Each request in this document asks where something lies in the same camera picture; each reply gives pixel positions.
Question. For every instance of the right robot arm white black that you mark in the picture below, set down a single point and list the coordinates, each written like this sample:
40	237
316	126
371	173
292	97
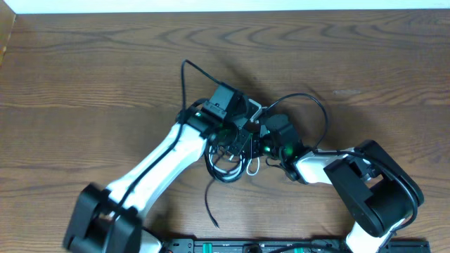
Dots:
380	196

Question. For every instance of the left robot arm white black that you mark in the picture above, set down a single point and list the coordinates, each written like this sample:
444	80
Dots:
111	219

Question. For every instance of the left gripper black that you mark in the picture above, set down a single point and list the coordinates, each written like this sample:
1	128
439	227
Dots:
251	135

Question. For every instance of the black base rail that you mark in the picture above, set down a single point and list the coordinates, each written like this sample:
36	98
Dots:
187	245

